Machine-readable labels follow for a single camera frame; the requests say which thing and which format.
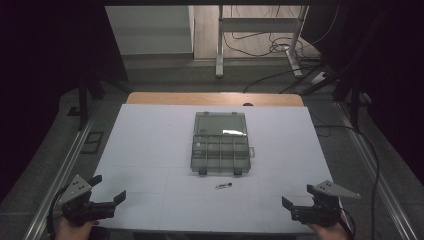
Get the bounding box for white cabinet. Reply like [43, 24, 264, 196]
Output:
[104, 5, 195, 56]

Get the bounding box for white table cover sheet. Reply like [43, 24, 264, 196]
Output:
[89, 103, 338, 235]

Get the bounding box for clear grey compartment box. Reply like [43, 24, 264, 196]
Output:
[190, 111, 256, 176]

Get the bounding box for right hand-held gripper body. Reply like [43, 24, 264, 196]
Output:
[290, 180, 362, 228]

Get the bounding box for person's left hand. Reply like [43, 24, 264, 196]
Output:
[54, 218, 101, 240]

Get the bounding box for long black floor cable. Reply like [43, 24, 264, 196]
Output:
[314, 113, 381, 240]

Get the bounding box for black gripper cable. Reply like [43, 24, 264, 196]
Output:
[339, 205, 357, 240]
[46, 184, 72, 240]

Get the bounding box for white power strip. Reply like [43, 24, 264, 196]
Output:
[309, 71, 328, 85]

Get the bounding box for tangle of black cables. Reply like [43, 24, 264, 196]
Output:
[222, 4, 321, 58]

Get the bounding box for person's right hand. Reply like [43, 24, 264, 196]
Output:
[308, 213, 352, 240]

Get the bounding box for metal floor rail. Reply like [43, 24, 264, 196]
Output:
[22, 99, 102, 240]
[334, 99, 418, 240]

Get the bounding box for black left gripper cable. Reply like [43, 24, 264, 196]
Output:
[46, 184, 72, 240]

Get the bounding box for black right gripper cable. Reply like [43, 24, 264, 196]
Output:
[339, 205, 357, 240]

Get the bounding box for black metal stand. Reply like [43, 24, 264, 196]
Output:
[333, 74, 372, 129]
[67, 74, 105, 132]

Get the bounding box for white metal desk frame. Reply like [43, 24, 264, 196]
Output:
[215, 4, 310, 80]

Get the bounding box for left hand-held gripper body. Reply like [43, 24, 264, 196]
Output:
[58, 174, 118, 227]

